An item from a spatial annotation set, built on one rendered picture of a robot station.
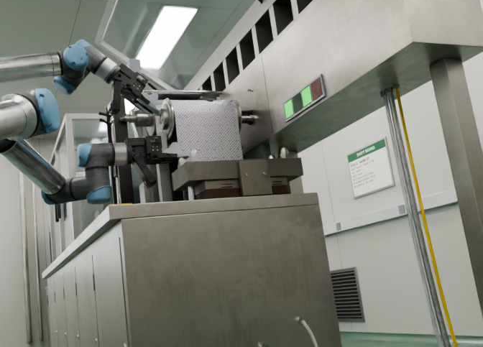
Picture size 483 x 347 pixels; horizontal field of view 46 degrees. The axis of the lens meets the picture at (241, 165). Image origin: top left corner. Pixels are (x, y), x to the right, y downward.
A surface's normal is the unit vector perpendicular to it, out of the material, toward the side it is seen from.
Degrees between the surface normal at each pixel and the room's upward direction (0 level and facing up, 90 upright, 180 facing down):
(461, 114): 90
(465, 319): 90
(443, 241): 90
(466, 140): 90
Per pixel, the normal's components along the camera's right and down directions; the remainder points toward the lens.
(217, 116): 0.39, -0.24
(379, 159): -0.91, 0.04
